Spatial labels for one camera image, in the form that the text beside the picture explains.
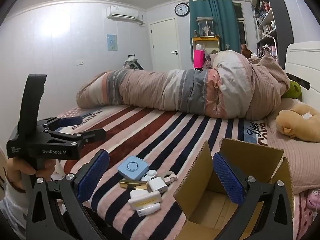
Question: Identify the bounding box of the white round earbud case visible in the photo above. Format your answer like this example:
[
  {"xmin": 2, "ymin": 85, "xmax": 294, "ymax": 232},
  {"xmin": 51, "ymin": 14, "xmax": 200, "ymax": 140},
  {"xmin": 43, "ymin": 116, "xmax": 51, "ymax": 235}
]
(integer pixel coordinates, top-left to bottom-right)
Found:
[{"xmin": 141, "ymin": 170, "xmax": 157, "ymax": 182}]

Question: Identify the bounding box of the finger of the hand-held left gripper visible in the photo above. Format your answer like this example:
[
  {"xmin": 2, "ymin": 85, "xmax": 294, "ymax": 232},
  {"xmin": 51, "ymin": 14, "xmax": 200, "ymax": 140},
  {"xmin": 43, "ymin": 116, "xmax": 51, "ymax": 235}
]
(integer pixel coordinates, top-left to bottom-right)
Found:
[
  {"xmin": 37, "ymin": 116, "xmax": 83, "ymax": 133},
  {"xmin": 46, "ymin": 127, "xmax": 107, "ymax": 147}
]

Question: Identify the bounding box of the brown plush toy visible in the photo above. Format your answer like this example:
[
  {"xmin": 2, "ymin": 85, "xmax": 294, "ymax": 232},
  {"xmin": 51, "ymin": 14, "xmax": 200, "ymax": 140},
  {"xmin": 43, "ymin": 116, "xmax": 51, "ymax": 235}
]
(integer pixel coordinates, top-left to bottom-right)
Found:
[{"xmin": 275, "ymin": 103, "xmax": 320, "ymax": 142}]

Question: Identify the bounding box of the white air conditioner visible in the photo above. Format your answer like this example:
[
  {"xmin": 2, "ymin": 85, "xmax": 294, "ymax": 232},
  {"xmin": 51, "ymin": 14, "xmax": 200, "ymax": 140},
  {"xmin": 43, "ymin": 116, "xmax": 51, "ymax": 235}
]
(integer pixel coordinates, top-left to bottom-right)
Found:
[{"xmin": 106, "ymin": 5, "xmax": 139, "ymax": 21}]

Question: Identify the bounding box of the striped blanket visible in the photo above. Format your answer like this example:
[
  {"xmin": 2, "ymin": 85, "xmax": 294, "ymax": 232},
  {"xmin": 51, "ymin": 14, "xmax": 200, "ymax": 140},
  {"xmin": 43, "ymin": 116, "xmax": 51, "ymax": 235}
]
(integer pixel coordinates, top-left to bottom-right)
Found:
[{"xmin": 53, "ymin": 104, "xmax": 270, "ymax": 240}]

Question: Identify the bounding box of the black wall clock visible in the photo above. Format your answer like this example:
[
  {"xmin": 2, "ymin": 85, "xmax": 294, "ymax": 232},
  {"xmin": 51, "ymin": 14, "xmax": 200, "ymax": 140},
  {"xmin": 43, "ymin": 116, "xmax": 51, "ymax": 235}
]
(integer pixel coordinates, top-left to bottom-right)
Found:
[{"xmin": 174, "ymin": 3, "xmax": 190, "ymax": 17}]

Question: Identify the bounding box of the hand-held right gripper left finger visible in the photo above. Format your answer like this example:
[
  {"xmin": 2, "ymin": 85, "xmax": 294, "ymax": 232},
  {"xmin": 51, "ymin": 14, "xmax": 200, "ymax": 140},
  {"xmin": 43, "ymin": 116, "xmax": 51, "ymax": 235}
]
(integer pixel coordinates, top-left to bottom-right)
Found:
[{"xmin": 26, "ymin": 149, "xmax": 110, "ymax": 240}]

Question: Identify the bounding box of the window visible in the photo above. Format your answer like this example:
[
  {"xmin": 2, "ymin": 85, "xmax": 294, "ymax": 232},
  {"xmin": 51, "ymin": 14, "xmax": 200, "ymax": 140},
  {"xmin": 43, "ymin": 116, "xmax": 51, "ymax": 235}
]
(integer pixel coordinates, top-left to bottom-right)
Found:
[{"xmin": 232, "ymin": 2, "xmax": 247, "ymax": 46}]

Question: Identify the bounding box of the pink bag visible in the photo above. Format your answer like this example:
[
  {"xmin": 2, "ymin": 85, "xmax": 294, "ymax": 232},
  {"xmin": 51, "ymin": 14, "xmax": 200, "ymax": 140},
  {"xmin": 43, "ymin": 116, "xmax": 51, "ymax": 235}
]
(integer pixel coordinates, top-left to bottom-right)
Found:
[{"xmin": 193, "ymin": 50, "xmax": 206, "ymax": 69}]

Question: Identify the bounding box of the white bed headboard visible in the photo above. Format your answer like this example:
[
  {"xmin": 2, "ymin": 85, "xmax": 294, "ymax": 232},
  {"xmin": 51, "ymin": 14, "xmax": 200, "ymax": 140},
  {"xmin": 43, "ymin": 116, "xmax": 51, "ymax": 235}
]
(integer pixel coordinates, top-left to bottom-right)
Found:
[{"xmin": 284, "ymin": 41, "xmax": 320, "ymax": 103}]

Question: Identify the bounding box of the teal curtain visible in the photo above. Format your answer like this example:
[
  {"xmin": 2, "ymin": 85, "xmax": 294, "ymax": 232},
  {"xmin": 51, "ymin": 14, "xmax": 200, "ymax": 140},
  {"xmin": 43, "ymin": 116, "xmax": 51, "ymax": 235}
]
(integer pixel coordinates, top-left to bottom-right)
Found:
[{"xmin": 188, "ymin": 0, "xmax": 241, "ymax": 53}]

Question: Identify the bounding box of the white door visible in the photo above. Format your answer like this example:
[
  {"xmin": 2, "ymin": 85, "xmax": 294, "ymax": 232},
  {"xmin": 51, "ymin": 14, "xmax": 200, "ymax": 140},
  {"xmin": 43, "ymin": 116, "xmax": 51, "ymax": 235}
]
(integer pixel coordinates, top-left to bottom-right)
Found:
[{"xmin": 149, "ymin": 17, "xmax": 181, "ymax": 71}]

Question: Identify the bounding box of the blue square device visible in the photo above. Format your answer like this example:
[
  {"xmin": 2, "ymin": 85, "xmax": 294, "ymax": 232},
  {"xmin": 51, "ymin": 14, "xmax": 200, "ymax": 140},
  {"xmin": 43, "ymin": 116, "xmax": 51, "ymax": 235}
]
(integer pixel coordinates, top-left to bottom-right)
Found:
[{"xmin": 117, "ymin": 155, "xmax": 150, "ymax": 181}]

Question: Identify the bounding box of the blue wall poster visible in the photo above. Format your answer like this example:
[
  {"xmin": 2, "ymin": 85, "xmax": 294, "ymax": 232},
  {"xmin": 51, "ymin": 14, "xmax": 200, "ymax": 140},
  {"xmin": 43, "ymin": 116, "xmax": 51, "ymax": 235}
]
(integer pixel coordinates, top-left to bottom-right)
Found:
[{"xmin": 106, "ymin": 34, "xmax": 118, "ymax": 51}]

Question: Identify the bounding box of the white wire cart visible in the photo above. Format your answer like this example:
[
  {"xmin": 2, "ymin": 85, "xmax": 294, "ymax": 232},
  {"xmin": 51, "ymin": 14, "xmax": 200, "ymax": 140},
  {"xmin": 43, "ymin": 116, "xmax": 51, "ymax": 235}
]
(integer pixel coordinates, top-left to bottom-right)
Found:
[{"xmin": 257, "ymin": 36, "xmax": 279, "ymax": 61}]

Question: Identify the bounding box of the person's left forearm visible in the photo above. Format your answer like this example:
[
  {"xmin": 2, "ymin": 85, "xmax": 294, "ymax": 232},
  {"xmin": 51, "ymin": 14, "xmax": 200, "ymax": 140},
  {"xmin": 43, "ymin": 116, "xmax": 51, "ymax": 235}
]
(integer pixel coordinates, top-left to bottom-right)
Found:
[{"xmin": 0, "ymin": 176, "xmax": 34, "ymax": 224}]

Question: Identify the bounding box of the white tube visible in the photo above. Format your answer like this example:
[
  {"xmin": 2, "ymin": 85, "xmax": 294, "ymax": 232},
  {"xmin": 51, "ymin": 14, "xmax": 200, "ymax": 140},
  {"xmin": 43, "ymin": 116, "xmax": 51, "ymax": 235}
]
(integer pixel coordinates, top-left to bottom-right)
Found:
[{"xmin": 136, "ymin": 202, "xmax": 161, "ymax": 217}]

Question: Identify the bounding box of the black and white bag pile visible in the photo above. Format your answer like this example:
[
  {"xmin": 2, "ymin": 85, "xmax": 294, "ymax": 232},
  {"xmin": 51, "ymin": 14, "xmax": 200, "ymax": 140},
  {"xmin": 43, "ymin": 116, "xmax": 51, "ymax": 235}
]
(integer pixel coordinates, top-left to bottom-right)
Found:
[{"xmin": 122, "ymin": 54, "xmax": 144, "ymax": 71}]

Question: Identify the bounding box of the glass display case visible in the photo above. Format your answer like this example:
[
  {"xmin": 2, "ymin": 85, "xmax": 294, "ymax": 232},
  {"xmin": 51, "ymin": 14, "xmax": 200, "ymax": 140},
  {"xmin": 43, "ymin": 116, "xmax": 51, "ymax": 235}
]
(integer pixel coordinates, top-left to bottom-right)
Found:
[{"xmin": 196, "ymin": 17, "xmax": 215, "ymax": 38}]

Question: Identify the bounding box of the white charger cube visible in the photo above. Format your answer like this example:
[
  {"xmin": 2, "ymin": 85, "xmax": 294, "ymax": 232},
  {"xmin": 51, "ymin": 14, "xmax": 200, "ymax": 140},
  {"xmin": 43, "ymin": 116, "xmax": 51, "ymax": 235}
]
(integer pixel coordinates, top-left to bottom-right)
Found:
[{"xmin": 147, "ymin": 176, "xmax": 168, "ymax": 193}]

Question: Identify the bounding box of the cardboard box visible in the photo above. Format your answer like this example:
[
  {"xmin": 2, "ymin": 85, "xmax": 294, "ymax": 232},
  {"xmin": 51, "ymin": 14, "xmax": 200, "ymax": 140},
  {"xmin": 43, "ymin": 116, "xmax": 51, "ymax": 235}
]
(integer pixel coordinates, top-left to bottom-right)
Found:
[{"xmin": 173, "ymin": 138, "xmax": 293, "ymax": 240}]

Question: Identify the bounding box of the small white case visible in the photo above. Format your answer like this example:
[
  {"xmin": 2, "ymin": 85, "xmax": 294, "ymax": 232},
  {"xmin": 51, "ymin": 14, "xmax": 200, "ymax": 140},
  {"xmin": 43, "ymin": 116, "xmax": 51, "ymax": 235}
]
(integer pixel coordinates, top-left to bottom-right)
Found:
[{"xmin": 130, "ymin": 189, "xmax": 151, "ymax": 201}]

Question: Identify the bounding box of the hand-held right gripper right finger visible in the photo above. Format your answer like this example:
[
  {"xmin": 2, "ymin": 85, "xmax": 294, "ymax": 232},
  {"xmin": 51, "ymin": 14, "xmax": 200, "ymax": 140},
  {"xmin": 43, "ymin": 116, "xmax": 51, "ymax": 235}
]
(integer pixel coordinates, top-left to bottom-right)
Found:
[{"xmin": 212, "ymin": 152, "xmax": 294, "ymax": 240}]

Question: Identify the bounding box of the rolled pink grey quilt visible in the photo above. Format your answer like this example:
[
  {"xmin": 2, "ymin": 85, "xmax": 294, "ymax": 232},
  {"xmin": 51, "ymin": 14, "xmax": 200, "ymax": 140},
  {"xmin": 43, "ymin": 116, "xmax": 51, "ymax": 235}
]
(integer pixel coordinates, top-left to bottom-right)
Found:
[{"xmin": 76, "ymin": 50, "xmax": 291, "ymax": 121}]

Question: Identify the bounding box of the pink ribbed pillow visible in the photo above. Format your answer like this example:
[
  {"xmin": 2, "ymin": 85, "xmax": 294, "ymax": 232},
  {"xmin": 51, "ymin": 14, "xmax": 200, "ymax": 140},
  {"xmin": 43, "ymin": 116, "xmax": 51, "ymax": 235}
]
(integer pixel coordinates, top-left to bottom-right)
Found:
[{"xmin": 266, "ymin": 97, "xmax": 320, "ymax": 195}]

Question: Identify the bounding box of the green plush toy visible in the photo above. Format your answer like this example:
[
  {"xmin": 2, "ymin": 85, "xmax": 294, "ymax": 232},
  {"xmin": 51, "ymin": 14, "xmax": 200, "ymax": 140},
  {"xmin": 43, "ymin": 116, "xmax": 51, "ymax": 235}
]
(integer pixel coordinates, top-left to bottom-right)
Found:
[{"xmin": 282, "ymin": 80, "xmax": 302, "ymax": 99}]

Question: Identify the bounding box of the clear plastic ring clip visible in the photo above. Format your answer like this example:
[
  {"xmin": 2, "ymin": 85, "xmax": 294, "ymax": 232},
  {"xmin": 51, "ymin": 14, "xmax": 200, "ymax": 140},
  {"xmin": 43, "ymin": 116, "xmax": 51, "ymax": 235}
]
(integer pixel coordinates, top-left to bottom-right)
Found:
[{"xmin": 162, "ymin": 171, "xmax": 178, "ymax": 185}]

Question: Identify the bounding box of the white box with yellow label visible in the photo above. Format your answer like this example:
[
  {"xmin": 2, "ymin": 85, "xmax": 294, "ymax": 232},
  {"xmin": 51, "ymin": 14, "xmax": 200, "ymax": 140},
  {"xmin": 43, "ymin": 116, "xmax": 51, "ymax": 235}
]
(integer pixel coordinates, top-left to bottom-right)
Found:
[{"xmin": 128, "ymin": 190, "xmax": 162, "ymax": 211}]

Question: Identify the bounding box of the person's left hand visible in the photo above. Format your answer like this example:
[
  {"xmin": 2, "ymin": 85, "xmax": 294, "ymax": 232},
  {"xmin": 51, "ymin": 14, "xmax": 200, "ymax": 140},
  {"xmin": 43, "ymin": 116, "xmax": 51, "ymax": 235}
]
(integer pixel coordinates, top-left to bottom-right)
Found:
[{"xmin": 6, "ymin": 158, "xmax": 57, "ymax": 183}]

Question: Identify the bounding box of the gold box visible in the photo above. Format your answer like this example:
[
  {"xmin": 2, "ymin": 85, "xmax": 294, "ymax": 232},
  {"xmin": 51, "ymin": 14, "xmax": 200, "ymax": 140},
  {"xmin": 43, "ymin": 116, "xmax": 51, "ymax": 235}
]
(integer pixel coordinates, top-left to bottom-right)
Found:
[{"xmin": 118, "ymin": 179, "xmax": 149, "ymax": 191}]

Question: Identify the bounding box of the pink plush toy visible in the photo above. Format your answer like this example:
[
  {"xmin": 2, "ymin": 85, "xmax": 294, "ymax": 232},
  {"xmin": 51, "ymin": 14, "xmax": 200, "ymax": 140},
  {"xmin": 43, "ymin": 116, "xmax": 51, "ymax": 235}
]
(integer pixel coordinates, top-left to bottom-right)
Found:
[{"xmin": 306, "ymin": 188, "xmax": 320, "ymax": 210}]

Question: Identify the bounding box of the dark bookshelf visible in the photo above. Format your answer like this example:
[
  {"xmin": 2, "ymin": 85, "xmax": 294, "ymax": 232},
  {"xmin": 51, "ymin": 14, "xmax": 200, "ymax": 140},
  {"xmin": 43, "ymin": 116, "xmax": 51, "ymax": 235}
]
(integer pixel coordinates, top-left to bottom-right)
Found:
[{"xmin": 251, "ymin": 0, "xmax": 295, "ymax": 68}]

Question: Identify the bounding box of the yellow rack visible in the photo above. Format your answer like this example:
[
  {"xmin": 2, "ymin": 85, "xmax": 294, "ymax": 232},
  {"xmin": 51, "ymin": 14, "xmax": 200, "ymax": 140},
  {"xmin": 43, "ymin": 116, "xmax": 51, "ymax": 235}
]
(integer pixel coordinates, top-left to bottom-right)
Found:
[{"xmin": 191, "ymin": 36, "xmax": 221, "ymax": 63}]

